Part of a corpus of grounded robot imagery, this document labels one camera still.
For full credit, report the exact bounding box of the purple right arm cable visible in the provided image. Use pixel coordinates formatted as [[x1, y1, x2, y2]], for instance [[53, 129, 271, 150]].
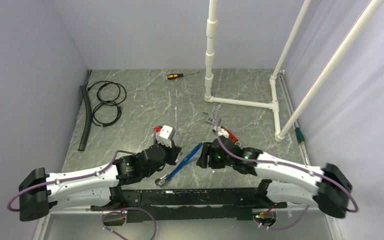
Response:
[[213, 117, 359, 214]]

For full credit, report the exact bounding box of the black coiled cable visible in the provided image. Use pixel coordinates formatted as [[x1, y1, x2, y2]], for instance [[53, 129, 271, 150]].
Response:
[[86, 80, 128, 128]]

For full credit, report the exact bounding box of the blue cable lock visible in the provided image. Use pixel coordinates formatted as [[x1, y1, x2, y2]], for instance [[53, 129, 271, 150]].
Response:
[[154, 142, 203, 187]]

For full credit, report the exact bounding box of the green handled screwdriver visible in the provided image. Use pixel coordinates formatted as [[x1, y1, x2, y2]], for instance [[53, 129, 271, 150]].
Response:
[[294, 127, 306, 144]]

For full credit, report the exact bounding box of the orange handled screwdriver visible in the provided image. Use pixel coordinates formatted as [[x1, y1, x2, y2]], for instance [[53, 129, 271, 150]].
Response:
[[166, 71, 200, 80]]

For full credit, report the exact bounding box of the red handled adjustable wrench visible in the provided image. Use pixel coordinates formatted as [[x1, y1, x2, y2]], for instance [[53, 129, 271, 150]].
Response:
[[203, 111, 241, 147]]

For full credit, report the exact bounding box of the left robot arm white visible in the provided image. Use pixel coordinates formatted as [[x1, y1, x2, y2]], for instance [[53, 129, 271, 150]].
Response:
[[18, 143, 182, 222]]

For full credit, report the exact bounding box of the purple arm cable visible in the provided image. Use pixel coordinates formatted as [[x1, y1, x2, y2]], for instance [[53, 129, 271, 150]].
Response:
[[7, 130, 158, 213], [213, 117, 359, 214]]

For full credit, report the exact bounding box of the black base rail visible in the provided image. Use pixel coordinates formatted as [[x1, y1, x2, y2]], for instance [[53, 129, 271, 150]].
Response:
[[90, 187, 287, 223]]

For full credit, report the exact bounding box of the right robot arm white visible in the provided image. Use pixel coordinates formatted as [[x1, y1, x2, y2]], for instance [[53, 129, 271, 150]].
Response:
[[196, 136, 353, 219]]

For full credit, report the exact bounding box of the black foam tube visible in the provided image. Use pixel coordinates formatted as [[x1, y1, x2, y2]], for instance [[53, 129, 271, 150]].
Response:
[[78, 85, 93, 152]]

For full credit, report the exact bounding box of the white pvc pipe frame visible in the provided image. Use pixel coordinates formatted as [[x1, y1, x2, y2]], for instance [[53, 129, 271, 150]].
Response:
[[203, 0, 384, 143]]

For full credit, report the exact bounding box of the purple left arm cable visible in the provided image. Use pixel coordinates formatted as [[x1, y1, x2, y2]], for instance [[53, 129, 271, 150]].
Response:
[[7, 130, 158, 213]]

